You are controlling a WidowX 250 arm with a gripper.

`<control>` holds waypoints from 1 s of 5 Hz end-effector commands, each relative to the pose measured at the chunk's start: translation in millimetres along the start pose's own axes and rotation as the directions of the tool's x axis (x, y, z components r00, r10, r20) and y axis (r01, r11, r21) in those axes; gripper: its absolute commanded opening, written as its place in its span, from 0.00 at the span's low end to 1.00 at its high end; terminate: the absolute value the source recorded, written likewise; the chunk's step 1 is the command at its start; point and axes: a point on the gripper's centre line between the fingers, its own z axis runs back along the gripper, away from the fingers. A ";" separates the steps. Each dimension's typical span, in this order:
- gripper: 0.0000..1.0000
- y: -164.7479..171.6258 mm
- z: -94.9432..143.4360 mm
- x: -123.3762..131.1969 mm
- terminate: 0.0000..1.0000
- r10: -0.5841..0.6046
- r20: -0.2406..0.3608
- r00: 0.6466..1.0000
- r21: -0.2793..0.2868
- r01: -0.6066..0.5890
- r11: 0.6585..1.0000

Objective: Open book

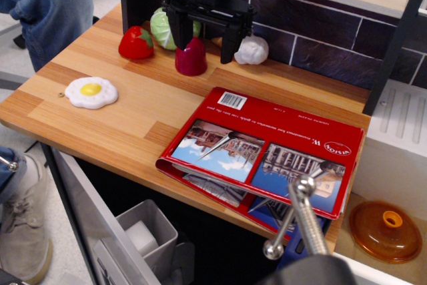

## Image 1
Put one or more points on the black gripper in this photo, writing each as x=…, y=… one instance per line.
x=235, y=16

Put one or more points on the red hardcover book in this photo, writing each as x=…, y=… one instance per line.
x=243, y=152

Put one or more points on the open grey drawer front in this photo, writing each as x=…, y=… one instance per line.
x=109, y=253

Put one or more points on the dark red toy radish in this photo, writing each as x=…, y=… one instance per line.
x=191, y=61

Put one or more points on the green toy cabbage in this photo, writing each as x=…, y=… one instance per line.
x=161, y=31

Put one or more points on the white toy garlic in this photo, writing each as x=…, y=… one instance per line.
x=253, y=50

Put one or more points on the red toy strawberry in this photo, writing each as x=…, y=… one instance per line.
x=136, y=43

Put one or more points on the toy fried egg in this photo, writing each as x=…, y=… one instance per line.
x=91, y=92

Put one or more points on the blue jeans leg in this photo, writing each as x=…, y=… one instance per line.
x=49, y=26

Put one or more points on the white block in bin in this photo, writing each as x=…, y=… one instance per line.
x=142, y=238

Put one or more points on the white sink drainboard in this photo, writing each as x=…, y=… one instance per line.
x=393, y=162

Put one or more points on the grey plastic bin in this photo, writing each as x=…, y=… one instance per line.
x=159, y=260

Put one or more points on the orange glass pot lid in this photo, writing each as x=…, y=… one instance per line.
x=385, y=232

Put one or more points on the grey suede shoe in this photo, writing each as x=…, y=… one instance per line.
x=26, y=250

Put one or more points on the black shelf post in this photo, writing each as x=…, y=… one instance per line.
x=408, y=18

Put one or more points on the metal clamp screw handle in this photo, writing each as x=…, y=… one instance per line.
x=300, y=191

